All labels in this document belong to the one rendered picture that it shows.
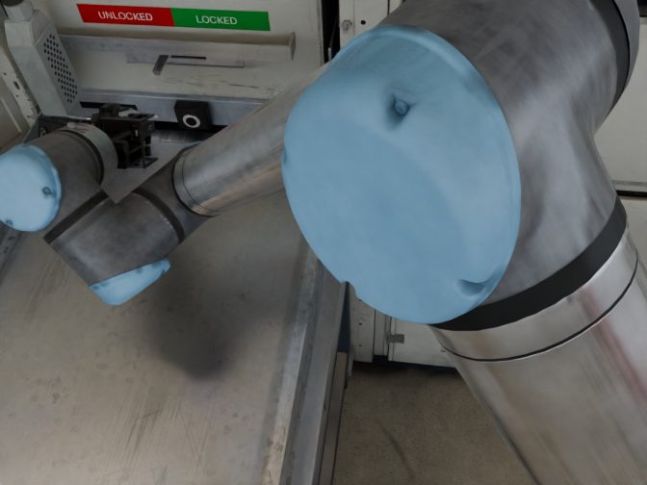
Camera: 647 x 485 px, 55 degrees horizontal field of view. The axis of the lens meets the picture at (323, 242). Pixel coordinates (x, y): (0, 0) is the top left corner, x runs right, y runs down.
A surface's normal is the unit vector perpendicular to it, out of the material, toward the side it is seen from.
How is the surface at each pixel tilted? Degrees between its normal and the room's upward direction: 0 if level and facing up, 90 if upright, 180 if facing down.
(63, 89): 90
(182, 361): 0
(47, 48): 90
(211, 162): 66
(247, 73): 90
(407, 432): 0
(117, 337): 0
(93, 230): 42
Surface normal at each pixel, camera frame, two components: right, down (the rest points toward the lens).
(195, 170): -0.82, 0.13
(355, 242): -0.66, 0.53
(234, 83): -0.14, 0.79
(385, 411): -0.04, -0.60
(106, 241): 0.43, -0.07
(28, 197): -0.19, 0.32
